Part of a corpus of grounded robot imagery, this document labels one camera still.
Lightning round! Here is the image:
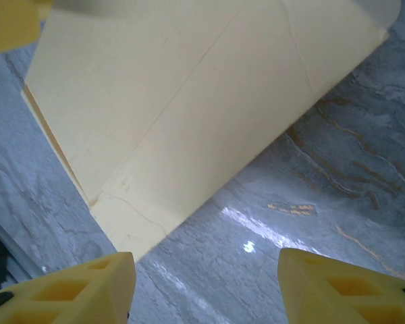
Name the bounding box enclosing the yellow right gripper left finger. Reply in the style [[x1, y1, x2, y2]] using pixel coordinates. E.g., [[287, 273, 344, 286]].
[[0, 251, 137, 324]]

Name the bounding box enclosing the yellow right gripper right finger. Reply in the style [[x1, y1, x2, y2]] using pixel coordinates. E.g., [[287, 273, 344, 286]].
[[278, 248, 405, 324]]

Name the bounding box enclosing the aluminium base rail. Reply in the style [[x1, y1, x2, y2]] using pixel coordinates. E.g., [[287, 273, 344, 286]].
[[0, 209, 45, 288]]

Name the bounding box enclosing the yellow paper box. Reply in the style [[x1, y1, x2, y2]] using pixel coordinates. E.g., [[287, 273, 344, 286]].
[[22, 0, 401, 263]]

